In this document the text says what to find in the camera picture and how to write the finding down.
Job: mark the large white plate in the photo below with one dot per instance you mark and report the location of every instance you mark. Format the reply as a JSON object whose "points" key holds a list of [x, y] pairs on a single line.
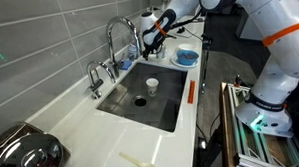
{"points": [[177, 62]]}

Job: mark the blue bowl of colourful beads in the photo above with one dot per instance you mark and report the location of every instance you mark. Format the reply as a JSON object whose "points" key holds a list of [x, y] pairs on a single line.
{"points": [[187, 57]]}

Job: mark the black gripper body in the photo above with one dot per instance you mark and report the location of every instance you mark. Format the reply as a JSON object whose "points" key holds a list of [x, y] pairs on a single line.
{"points": [[149, 46]]}

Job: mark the small white saucer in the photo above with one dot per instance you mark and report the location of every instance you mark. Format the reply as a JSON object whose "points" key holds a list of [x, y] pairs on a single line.
{"points": [[160, 59]]}

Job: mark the green printed paper cup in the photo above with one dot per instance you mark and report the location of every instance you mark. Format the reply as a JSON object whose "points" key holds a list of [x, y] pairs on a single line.
{"points": [[161, 52]]}

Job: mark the aluminium rail base frame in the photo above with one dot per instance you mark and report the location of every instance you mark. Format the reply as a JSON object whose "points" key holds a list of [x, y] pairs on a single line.
{"points": [[248, 150]]}

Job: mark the tall chrome gooseneck faucet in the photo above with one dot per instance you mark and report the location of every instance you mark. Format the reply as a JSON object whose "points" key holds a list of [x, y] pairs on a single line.
{"points": [[112, 38]]}

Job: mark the orange strip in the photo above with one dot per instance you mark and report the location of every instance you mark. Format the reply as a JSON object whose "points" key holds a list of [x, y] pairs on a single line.
{"points": [[191, 92]]}

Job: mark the stainless steel sink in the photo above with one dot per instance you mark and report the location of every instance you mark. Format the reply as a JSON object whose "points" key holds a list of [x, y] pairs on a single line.
{"points": [[123, 101]]}

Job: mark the small chrome faucet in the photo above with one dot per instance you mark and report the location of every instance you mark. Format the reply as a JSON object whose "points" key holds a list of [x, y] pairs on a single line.
{"points": [[95, 83]]}

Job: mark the cream plastic spoon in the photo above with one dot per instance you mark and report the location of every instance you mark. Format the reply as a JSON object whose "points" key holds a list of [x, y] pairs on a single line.
{"points": [[142, 165]]}

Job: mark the blue sponge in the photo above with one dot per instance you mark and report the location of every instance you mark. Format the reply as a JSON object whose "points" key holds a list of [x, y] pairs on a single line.
{"points": [[126, 64]]}

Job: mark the wooden board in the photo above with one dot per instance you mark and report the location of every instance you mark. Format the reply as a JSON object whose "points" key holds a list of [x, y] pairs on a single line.
{"points": [[227, 124]]}

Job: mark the black camera clamp stand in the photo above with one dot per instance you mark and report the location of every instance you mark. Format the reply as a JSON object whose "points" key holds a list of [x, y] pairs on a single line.
{"points": [[206, 41]]}

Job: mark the white paper cup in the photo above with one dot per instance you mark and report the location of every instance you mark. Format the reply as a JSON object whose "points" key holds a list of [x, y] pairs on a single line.
{"points": [[152, 86]]}

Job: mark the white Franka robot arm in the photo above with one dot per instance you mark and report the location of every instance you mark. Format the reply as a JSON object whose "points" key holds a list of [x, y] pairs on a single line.
{"points": [[273, 85]]}

